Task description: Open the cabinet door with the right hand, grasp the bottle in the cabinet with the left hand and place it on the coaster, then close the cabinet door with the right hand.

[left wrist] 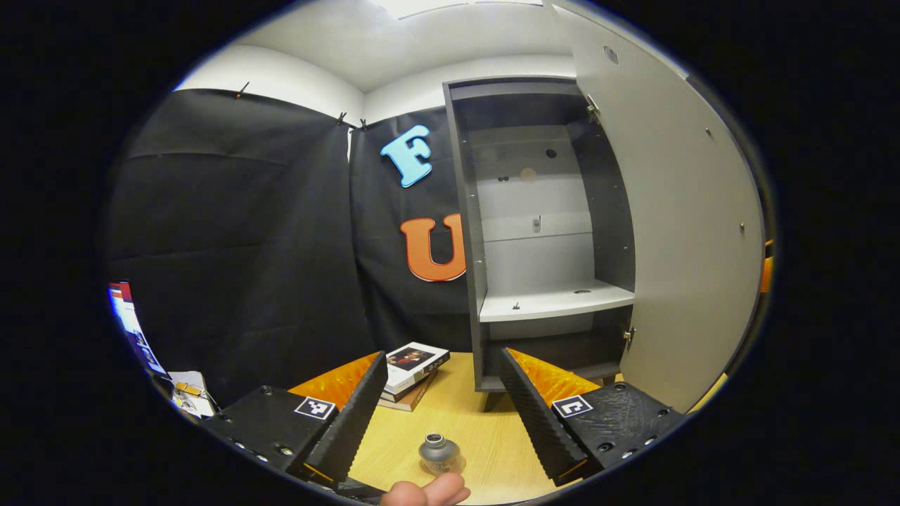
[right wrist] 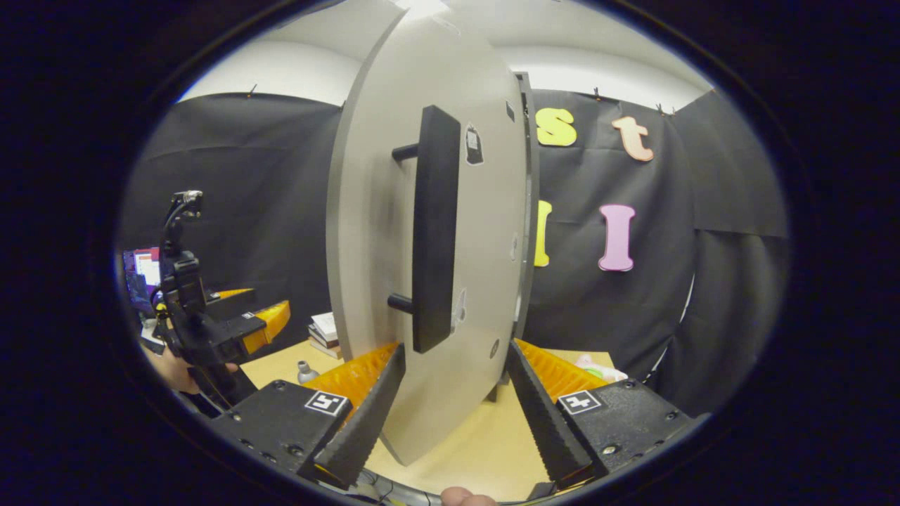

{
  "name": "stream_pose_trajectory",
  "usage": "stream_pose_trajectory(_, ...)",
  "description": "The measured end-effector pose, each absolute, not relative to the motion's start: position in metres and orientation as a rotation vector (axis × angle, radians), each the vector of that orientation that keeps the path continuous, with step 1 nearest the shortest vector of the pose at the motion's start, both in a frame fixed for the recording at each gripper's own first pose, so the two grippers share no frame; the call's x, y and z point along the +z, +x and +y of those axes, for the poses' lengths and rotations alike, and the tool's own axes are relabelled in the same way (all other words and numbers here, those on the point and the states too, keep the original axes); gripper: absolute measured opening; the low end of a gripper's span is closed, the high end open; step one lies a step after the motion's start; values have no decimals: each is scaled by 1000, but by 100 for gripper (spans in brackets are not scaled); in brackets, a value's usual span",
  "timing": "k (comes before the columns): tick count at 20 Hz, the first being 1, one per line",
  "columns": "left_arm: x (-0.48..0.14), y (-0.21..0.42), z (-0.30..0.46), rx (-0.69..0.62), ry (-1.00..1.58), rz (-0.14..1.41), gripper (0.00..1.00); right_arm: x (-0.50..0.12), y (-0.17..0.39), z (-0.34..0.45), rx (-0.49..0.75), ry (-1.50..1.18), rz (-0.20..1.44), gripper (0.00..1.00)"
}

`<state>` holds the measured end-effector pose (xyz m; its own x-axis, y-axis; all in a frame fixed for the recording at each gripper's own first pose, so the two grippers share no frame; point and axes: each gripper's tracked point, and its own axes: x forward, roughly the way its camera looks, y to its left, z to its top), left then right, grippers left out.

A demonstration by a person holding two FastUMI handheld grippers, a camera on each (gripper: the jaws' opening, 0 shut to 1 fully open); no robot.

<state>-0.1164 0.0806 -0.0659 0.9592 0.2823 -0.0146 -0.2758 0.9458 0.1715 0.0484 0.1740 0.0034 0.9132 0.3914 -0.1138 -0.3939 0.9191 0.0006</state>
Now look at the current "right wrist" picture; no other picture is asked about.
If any computer monitor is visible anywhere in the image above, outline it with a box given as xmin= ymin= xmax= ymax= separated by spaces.
xmin=122 ymin=247 xmax=163 ymax=316

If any black cabinet door handle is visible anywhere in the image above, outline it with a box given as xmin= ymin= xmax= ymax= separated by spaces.
xmin=387 ymin=105 xmax=462 ymax=355

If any stack of books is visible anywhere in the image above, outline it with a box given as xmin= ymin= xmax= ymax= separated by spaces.
xmin=307 ymin=311 xmax=346 ymax=360

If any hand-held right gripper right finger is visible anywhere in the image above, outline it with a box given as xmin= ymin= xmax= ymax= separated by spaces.
xmin=506 ymin=339 xmax=712 ymax=491

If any pink green plush toy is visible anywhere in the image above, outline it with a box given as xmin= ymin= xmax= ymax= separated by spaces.
xmin=574 ymin=353 xmax=629 ymax=384

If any grey cabinet door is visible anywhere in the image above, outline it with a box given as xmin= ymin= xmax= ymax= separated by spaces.
xmin=326 ymin=7 xmax=529 ymax=467

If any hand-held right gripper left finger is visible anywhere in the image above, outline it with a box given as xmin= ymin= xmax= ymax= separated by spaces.
xmin=211 ymin=342 xmax=407 ymax=491

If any black backdrop cloth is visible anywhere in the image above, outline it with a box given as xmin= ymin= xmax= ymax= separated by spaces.
xmin=120 ymin=87 xmax=793 ymax=417

